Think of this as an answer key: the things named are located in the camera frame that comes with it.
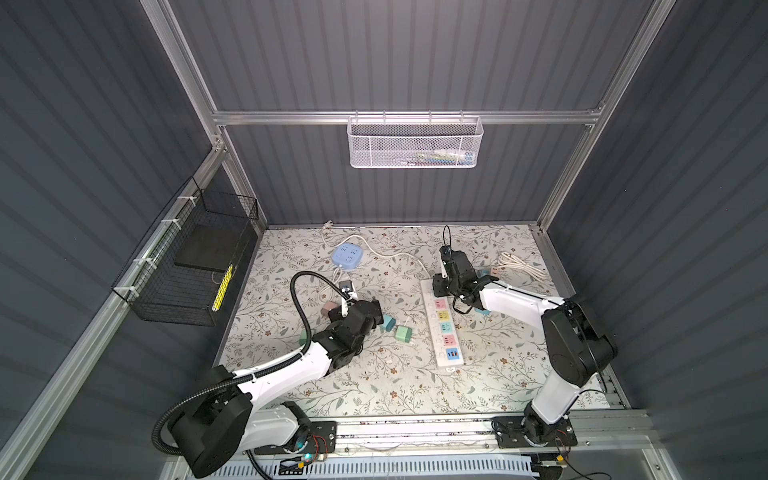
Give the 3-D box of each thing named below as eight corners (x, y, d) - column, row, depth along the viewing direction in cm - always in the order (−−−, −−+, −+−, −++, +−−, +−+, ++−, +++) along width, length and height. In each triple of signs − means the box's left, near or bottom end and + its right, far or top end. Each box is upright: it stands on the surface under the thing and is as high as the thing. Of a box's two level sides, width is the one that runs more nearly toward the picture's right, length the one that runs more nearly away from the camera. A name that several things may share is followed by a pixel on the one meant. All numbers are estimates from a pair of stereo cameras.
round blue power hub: (331, 269, 109) (330, 264, 107) (334, 248, 116) (333, 243, 114) (362, 269, 110) (362, 264, 107) (364, 248, 116) (363, 243, 114)
